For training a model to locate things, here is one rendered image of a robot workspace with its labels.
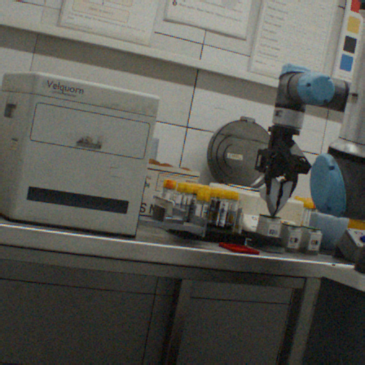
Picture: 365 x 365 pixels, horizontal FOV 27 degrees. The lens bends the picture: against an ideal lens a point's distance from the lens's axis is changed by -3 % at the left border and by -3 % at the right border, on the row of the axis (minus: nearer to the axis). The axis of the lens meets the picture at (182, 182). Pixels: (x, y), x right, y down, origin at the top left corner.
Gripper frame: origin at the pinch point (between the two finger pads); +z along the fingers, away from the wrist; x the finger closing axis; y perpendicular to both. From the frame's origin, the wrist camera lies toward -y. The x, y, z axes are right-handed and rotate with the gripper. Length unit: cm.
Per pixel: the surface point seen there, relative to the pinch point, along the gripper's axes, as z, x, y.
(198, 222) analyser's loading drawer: 4.9, 21.4, -2.0
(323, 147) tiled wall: -19, -56, 58
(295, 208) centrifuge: 0.2, -21.2, 20.7
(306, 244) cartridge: 6.9, -11.9, 0.5
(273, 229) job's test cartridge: 4.2, 0.3, -1.0
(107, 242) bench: 10.4, 45.6, -10.1
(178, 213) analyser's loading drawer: 3.5, 26.7, -2.1
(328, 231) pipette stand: 3.6, -21.7, 4.8
